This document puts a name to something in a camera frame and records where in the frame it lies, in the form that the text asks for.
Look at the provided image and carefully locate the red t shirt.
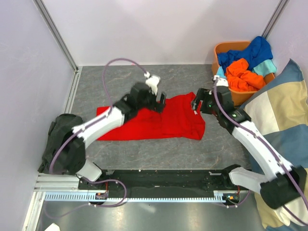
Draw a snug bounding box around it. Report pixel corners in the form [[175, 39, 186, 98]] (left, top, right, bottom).
[[97, 92, 205, 141]]

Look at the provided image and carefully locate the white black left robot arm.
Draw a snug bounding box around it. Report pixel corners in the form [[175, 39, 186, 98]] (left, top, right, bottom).
[[49, 77, 166, 189]]

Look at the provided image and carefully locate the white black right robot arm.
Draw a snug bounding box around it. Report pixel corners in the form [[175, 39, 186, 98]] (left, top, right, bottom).
[[191, 86, 308, 209]]

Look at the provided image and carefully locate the orange t shirt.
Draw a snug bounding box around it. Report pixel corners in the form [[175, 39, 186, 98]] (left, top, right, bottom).
[[225, 58, 266, 92]]

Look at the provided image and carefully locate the blue and teal t shirt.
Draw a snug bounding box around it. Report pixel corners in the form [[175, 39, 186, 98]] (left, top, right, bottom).
[[212, 36, 277, 77]]

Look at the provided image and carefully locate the blue and beige checked pillow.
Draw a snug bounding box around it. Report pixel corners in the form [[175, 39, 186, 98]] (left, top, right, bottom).
[[241, 60, 308, 231]]

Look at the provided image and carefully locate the dark green striped folded shirt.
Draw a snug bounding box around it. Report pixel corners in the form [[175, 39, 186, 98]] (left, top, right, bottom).
[[38, 114, 86, 176]]

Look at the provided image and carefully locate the white object bottom left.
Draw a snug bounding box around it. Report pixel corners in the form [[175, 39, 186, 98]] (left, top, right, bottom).
[[44, 223, 60, 231]]

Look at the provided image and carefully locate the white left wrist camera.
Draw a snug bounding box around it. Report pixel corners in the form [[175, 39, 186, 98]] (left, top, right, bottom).
[[144, 72, 161, 96]]

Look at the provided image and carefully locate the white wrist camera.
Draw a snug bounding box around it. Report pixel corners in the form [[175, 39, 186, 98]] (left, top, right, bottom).
[[144, 72, 161, 96], [213, 75, 229, 87]]

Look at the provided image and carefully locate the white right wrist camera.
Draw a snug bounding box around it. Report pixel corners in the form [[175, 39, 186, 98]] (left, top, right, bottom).
[[213, 75, 229, 87]]

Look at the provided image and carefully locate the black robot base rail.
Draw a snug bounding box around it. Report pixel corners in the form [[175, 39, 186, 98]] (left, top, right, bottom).
[[78, 169, 245, 191]]

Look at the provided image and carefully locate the right aluminium corner post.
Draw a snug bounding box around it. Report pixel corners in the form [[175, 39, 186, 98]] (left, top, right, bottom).
[[261, 0, 289, 39]]

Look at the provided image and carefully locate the light blue slotted cable duct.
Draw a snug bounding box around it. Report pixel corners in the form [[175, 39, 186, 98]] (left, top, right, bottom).
[[45, 192, 228, 203]]

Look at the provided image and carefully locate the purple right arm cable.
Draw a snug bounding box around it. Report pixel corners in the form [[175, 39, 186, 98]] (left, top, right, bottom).
[[212, 75, 308, 226]]

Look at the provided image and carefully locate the aluminium corner frame post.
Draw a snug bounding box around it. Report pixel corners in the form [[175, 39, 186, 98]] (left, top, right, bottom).
[[33, 0, 78, 72]]

